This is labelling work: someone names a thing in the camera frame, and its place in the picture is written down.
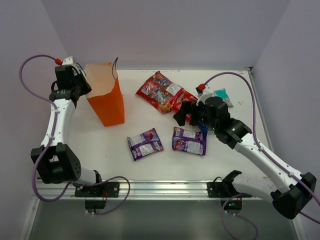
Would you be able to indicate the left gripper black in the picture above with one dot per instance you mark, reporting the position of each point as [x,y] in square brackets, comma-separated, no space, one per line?
[80,86]

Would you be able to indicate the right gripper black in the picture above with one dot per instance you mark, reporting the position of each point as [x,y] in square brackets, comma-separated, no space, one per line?
[187,107]

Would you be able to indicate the red gummy snack bag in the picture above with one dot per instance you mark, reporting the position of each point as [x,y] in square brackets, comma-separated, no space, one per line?
[185,96]

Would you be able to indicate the blue snack bag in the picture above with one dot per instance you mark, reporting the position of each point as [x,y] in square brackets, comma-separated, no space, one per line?
[203,128]

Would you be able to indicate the purple snack bag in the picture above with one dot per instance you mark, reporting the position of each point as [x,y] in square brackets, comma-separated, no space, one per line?
[144,144]
[193,142]

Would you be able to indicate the red mixed candy bag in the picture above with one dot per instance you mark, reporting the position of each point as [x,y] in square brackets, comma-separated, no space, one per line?
[160,92]

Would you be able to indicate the teal snack packet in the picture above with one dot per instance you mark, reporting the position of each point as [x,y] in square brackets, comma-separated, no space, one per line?
[224,96]

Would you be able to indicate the orange paper bag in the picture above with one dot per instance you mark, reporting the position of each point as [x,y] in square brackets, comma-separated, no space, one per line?
[105,98]

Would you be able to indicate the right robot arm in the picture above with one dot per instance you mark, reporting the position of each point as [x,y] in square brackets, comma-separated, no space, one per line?
[287,189]

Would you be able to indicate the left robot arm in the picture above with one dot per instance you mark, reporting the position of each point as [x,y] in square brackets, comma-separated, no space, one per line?
[58,162]

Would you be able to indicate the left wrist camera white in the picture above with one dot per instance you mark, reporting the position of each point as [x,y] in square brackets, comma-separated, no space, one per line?
[69,61]

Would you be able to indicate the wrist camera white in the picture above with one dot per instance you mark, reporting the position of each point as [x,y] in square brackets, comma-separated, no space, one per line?
[69,61]
[203,92]

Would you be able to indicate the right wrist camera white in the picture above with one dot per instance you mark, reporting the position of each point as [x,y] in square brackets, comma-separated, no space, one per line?
[203,92]

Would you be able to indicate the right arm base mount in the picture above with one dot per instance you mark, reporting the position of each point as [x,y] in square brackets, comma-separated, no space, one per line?
[223,188]

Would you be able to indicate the aluminium rail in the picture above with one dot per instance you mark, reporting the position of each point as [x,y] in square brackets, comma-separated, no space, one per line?
[141,190]

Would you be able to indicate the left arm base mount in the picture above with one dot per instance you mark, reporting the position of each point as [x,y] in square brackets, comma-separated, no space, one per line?
[100,191]

